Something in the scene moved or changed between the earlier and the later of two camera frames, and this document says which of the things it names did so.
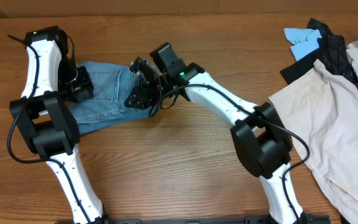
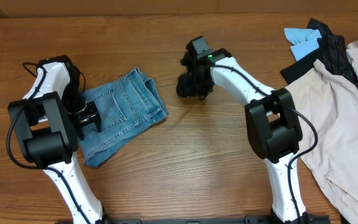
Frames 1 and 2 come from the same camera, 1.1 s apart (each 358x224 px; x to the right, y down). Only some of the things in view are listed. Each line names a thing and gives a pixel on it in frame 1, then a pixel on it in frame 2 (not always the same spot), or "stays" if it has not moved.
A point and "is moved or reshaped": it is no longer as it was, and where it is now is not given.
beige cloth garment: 339,127 stays
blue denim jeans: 107,104 is moved or reshaped
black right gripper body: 151,94 -> 196,86
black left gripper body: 81,82 -> 89,115
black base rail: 249,219 stays
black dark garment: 333,55 stays
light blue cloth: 304,41 stays
